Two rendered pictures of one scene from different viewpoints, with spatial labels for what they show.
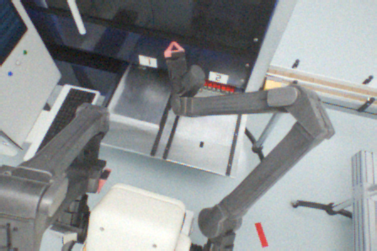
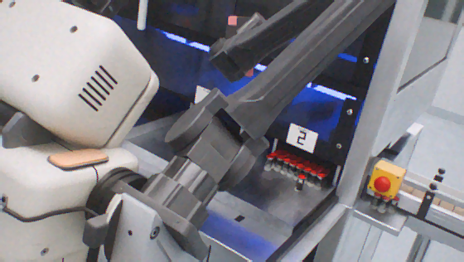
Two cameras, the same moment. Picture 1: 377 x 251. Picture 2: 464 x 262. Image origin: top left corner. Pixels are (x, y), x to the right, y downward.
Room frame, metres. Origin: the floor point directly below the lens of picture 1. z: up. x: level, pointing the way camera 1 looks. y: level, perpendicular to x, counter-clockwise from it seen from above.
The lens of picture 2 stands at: (-0.36, -0.30, 1.50)
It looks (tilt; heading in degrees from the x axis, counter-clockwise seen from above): 23 degrees down; 19
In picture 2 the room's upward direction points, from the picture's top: 11 degrees clockwise
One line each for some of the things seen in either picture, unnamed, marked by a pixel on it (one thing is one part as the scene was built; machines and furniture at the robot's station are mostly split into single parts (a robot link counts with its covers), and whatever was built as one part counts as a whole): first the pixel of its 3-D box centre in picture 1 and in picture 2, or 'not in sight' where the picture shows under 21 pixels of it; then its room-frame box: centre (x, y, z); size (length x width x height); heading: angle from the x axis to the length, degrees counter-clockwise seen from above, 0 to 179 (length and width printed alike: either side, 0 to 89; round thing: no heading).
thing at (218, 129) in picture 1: (211, 108); (277, 185); (0.74, -0.10, 0.90); 0.34 x 0.26 x 0.04; 169
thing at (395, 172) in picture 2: (271, 88); (387, 177); (0.81, -0.37, 0.99); 0.08 x 0.07 x 0.07; 169
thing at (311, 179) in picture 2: (215, 88); (295, 171); (0.85, -0.12, 0.91); 0.18 x 0.02 x 0.05; 79
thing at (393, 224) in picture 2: not in sight; (382, 213); (0.85, -0.39, 0.87); 0.14 x 0.13 x 0.02; 169
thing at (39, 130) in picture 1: (56, 122); not in sight; (0.65, 0.66, 0.79); 0.45 x 0.28 x 0.03; 171
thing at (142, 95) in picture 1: (144, 91); (183, 140); (0.80, 0.23, 0.90); 0.34 x 0.26 x 0.04; 169
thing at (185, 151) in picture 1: (173, 114); (212, 177); (0.70, 0.08, 0.87); 0.70 x 0.48 x 0.02; 79
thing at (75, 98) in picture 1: (66, 122); not in sight; (0.64, 0.60, 0.82); 0.40 x 0.14 x 0.02; 171
